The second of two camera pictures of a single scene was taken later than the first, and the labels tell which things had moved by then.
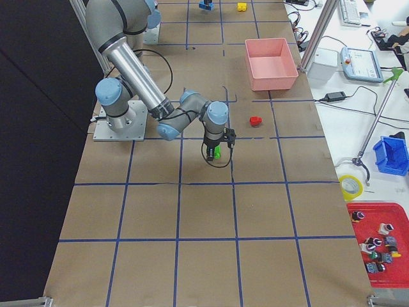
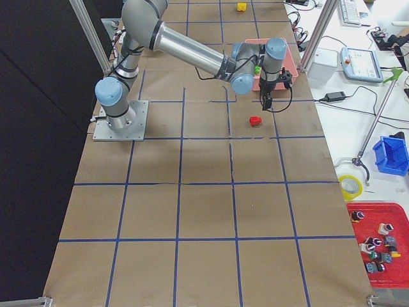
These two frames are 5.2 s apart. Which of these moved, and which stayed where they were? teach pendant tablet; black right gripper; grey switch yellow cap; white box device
Moved: black right gripper
Stayed: white box device; teach pendant tablet; grey switch yellow cap
